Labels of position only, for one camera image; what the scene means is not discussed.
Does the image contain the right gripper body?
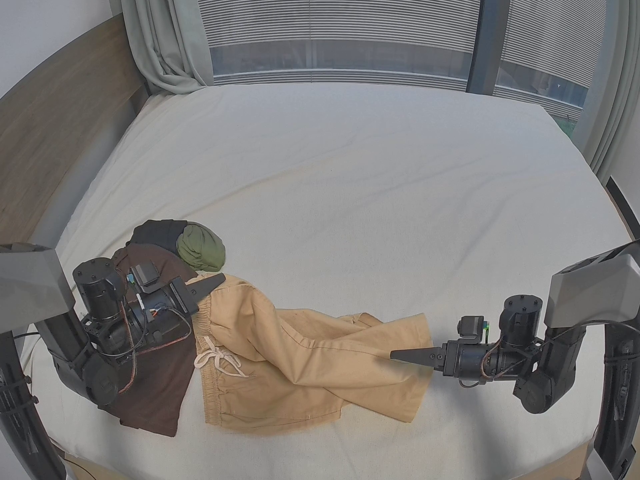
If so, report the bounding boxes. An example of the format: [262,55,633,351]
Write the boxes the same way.
[433,342,494,383]

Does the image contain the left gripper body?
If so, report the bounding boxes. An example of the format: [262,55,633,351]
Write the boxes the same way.
[131,276,201,332]

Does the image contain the tan trousers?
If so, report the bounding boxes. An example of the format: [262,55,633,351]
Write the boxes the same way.
[192,273,434,427]

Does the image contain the bed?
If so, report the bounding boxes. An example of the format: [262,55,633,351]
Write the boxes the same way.
[0,13,640,480]

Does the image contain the green garment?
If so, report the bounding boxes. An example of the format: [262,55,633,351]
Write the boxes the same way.
[176,221,227,273]

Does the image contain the black garment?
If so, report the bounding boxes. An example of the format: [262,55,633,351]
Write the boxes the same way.
[130,219,190,260]

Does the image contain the dark brown garment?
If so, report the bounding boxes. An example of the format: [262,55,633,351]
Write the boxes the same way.
[106,244,202,438]

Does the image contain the grey-green curtain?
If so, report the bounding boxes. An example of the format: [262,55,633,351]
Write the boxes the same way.
[105,0,217,95]
[574,0,640,181]

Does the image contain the window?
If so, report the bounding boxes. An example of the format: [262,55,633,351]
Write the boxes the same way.
[189,0,603,136]

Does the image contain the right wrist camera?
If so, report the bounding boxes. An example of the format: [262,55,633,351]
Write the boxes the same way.
[457,316,489,344]

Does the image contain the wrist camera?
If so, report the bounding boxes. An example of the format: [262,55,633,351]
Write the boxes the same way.
[457,316,489,344]
[130,263,162,292]

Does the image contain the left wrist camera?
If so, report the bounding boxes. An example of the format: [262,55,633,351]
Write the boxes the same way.
[130,263,162,292]

